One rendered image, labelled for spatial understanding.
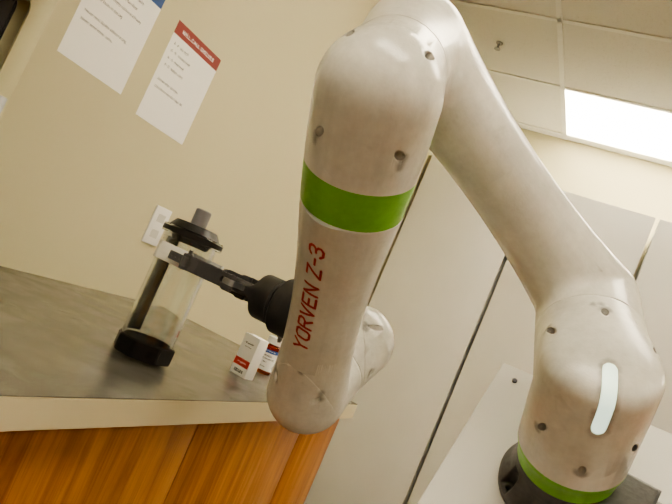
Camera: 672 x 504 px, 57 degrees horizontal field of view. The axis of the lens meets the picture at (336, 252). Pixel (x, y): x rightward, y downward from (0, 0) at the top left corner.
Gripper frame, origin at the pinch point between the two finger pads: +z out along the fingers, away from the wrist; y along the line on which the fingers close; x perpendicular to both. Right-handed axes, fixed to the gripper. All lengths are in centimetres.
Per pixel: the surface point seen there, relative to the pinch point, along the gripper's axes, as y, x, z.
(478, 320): -249, -27, -4
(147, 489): 2.5, 34.5, -14.1
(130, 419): 18.6, 21.2, -16.9
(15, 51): 34.6, -16.6, 13.7
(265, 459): -36, 32, -14
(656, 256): -246, -90, -72
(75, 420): 28.6, 21.3, -16.9
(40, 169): -13, -4, 57
